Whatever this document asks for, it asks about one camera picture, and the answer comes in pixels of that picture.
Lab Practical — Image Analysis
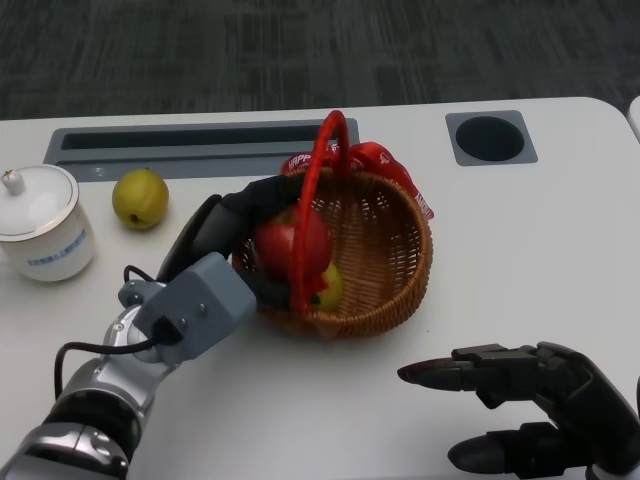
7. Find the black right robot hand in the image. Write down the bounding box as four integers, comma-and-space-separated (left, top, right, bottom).
397, 341, 640, 474

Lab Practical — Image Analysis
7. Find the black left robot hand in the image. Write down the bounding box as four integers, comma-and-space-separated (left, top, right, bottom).
156, 174, 307, 310

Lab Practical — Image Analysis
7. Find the red apple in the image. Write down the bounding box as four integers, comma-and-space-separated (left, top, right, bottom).
254, 207, 334, 281

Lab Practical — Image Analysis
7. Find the wicker basket with red handle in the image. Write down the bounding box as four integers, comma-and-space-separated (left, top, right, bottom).
229, 109, 435, 341

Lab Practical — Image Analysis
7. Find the yellow-green pear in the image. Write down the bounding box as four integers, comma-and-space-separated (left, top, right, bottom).
111, 168, 170, 231
312, 263, 345, 311

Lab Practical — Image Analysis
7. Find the white ceramic mug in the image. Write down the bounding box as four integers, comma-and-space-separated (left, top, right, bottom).
0, 163, 96, 283

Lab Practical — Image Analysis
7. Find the white mug lid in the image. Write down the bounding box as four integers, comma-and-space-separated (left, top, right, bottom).
0, 163, 80, 239

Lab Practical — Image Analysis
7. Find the red printed ribbon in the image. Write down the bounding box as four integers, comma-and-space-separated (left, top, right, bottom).
287, 142, 435, 221

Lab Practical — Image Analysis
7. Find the grey round table grommet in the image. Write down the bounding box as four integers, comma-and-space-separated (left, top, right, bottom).
444, 110, 539, 166

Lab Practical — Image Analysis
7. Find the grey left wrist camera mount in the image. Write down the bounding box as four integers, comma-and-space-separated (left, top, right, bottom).
135, 252, 258, 362

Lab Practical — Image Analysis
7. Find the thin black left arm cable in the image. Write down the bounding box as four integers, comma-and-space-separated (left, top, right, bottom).
122, 264, 166, 289

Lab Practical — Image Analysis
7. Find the grey table cable tray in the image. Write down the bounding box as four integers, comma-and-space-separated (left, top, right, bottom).
43, 118, 360, 181

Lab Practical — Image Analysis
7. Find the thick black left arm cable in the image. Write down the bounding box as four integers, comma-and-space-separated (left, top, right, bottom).
53, 317, 182, 401

